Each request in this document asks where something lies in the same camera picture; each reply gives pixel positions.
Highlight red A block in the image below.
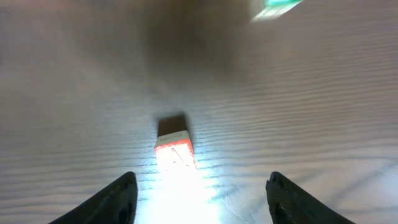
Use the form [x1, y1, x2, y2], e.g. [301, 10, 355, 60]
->
[154, 130, 197, 171]

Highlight green N block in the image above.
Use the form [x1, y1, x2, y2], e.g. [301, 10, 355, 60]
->
[249, 0, 303, 22]

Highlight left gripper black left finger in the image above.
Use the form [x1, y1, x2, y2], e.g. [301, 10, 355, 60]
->
[50, 172, 138, 224]

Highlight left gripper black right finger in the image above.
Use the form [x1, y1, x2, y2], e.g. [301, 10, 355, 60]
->
[266, 172, 354, 224]

